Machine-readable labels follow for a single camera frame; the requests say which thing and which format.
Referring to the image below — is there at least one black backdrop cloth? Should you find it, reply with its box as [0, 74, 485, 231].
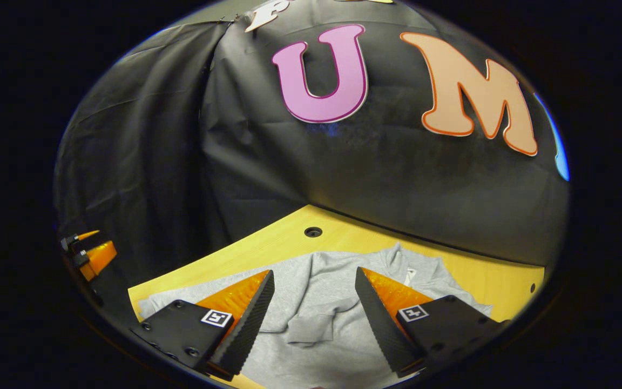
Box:
[53, 0, 570, 303]

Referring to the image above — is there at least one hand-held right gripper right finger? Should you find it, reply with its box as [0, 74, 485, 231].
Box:
[354, 266, 512, 379]

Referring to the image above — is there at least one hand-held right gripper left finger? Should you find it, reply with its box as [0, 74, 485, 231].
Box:
[132, 269, 276, 381]

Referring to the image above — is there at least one grey sweatshirt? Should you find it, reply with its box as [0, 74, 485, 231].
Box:
[138, 243, 493, 389]

